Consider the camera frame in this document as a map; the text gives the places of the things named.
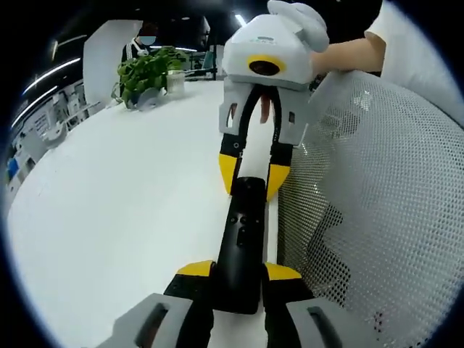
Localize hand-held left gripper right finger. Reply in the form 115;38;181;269
261;262;356;348

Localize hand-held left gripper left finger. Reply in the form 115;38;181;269
96;259;218;348

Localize black remote control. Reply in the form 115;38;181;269
213;176;270;315

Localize white plant pot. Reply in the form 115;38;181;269
167;70;186;94

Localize green potted plant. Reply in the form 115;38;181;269
116;46;186;108

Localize white square pillar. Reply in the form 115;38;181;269
83;20;146;108

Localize white ceiling light strip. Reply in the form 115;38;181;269
20;57;85;96
10;95;49;128

